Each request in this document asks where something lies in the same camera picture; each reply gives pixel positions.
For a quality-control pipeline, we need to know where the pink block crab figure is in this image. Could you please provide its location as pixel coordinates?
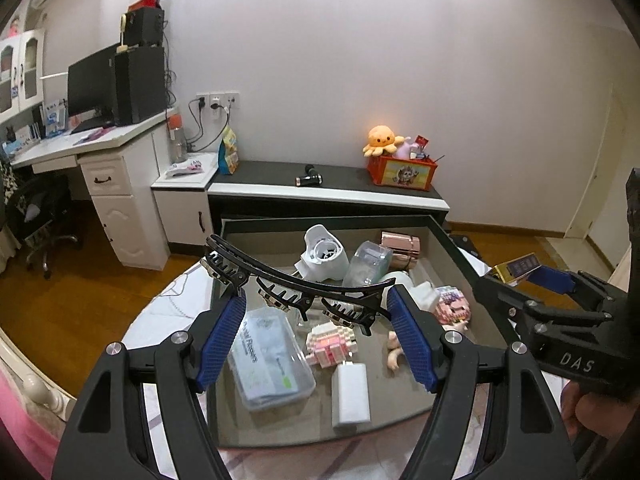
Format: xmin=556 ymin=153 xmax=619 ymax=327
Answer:
xmin=434 ymin=286 xmax=471 ymax=330

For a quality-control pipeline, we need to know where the white astronaut figurine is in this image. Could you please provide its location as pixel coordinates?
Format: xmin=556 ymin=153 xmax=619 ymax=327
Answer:
xmin=382 ymin=271 xmax=439 ymax=312

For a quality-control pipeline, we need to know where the rose gold lidded jar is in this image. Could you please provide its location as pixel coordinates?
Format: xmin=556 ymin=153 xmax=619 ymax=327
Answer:
xmin=381 ymin=231 xmax=421 ymax=271

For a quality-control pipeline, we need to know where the clear teal heart container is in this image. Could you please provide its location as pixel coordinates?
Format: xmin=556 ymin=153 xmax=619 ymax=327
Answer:
xmin=342 ymin=240 xmax=393 ymax=287

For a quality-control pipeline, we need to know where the white power adapter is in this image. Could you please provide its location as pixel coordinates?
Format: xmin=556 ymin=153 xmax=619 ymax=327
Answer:
xmin=331 ymin=362 xmax=371 ymax=428

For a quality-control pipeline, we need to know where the pink block axolotl figure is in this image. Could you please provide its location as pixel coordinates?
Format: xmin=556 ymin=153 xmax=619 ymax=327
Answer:
xmin=305 ymin=322 xmax=358 ymax=368

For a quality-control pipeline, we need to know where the white night light plug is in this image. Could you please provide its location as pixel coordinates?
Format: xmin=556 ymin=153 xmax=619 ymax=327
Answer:
xmin=294 ymin=224 xmax=349 ymax=282

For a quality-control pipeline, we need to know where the black hair claw clip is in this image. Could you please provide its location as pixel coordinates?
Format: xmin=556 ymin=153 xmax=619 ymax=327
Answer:
xmin=201 ymin=234 xmax=395 ymax=336

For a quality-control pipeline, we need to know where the person's right hand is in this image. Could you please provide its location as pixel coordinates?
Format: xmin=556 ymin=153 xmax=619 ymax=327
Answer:
xmin=561 ymin=382 xmax=639 ymax=441

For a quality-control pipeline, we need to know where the pink bedsheet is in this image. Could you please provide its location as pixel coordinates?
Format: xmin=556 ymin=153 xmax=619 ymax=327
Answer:
xmin=1 ymin=364 xmax=60 ymax=479

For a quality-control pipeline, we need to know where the black bathroom scale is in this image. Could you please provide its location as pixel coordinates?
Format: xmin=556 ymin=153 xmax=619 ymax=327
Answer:
xmin=449 ymin=233 xmax=483 ymax=260

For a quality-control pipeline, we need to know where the pink pig doll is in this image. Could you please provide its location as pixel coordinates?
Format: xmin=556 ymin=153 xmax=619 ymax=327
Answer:
xmin=386 ymin=321 xmax=469 ymax=372

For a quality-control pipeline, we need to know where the white striped quilt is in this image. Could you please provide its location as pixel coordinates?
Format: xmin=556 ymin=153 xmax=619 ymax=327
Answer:
xmin=119 ymin=246 xmax=497 ymax=480

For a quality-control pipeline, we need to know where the orange toy storage box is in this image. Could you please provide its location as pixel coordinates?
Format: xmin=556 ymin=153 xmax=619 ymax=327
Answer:
xmin=367 ymin=155 xmax=437 ymax=191

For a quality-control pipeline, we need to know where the clear floss pick box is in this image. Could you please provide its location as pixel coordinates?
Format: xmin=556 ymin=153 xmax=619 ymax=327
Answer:
xmin=228 ymin=307 xmax=316 ymax=412

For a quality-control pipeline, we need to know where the pink and black storage box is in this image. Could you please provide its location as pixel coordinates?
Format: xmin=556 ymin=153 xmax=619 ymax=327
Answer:
xmin=207 ymin=216 xmax=506 ymax=448

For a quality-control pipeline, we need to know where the orange octopus plush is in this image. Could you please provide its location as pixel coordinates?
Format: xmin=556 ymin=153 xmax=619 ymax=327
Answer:
xmin=362 ymin=125 xmax=406 ymax=157

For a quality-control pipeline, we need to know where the black office chair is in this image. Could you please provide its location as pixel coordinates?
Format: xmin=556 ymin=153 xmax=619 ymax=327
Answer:
xmin=1 ymin=160 xmax=82 ymax=280

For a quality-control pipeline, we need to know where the black small dumbbell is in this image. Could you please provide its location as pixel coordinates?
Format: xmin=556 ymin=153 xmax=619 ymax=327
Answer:
xmin=295 ymin=165 xmax=323 ymax=188

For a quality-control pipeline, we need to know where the low black white cabinet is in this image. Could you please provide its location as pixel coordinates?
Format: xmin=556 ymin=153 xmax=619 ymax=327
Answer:
xmin=152 ymin=154 xmax=450 ymax=247

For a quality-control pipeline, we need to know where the white computer desk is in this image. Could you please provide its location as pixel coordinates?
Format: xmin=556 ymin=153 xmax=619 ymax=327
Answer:
xmin=12 ymin=107 xmax=179 ymax=271

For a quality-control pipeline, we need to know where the orange capped water bottle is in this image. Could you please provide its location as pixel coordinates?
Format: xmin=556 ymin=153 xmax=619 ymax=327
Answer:
xmin=167 ymin=114 xmax=188 ymax=164

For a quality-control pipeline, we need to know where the yellow blue snack bag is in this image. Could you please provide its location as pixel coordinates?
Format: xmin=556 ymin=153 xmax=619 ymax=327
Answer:
xmin=218 ymin=126 xmax=240 ymax=176

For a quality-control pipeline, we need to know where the black computer tower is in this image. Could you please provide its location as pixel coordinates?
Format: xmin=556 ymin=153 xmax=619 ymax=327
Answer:
xmin=112 ymin=46 xmax=167 ymax=126

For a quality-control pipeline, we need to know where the black computer monitor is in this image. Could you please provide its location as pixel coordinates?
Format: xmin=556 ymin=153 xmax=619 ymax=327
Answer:
xmin=67 ymin=44 xmax=117 ymax=133

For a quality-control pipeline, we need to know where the white glass-door cabinet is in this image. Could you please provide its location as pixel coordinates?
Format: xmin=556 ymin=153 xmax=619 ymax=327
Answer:
xmin=0 ymin=29 xmax=44 ymax=122

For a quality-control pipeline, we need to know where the black speaker with red items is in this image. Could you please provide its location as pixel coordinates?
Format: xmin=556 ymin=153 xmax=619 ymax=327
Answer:
xmin=116 ymin=0 xmax=165 ymax=53

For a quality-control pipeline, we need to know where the white bed frame post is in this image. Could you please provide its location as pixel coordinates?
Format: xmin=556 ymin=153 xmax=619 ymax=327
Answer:
xmin=0 ymin=330 xmax=76 ymax=422

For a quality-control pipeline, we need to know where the white wall power strip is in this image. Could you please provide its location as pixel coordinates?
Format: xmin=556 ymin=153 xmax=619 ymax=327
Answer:
xmin=196 ymin=91 xmax=241 ymax=110

